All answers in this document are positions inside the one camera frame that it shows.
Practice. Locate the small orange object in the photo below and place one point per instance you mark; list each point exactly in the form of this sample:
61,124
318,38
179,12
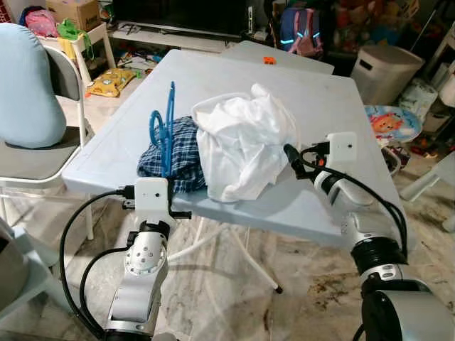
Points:
269,60

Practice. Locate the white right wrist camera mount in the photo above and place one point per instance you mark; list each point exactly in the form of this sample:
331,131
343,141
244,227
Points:
343,150

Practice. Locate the grey plastic bin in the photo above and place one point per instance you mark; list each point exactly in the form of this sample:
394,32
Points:
384,74

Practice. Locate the white bucket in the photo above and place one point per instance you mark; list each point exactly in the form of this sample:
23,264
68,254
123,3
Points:
448,85

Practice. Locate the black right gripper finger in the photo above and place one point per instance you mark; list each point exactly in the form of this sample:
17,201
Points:
292,158

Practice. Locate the grey folding chair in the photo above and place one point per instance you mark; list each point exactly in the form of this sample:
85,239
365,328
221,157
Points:
43,160

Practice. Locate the colourful cartoon child seat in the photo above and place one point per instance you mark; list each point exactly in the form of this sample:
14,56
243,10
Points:
391,122

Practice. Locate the blue plaid shirt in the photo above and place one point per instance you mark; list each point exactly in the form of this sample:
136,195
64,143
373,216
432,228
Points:
185,153

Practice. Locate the blue pink backpack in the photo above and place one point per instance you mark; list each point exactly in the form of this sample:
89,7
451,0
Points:
298,28

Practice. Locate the pale blue folding table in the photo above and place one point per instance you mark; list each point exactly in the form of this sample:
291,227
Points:
320,92

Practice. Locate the blue plastic clothes hanger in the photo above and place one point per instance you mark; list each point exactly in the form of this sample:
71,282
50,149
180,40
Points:
170,128

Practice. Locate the black television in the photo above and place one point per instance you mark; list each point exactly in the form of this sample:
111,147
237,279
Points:
178,14

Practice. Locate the yellow toy pack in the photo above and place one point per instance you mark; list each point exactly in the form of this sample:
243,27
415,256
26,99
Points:
110,82

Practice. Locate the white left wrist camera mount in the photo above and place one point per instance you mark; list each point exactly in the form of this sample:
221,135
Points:
151,199

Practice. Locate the white shirt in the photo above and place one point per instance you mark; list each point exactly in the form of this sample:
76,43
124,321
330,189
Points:
242,142

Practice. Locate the pale grey plastic table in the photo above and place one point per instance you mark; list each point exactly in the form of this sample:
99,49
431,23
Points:
284,57

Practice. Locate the white patterned bag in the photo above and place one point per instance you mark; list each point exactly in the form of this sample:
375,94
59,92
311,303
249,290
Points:
418,99

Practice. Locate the light blue cushion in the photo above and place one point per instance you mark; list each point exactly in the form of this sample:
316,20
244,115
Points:
28,92

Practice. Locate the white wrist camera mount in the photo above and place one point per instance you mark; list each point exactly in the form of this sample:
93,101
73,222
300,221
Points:
343,150
151,199

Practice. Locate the pink bag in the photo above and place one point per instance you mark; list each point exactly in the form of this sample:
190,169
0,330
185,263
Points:
41,23

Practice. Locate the small white side table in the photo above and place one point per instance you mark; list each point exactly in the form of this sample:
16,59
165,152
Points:
96,32

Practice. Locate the cardboard box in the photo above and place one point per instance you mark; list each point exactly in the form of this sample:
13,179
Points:
75,13

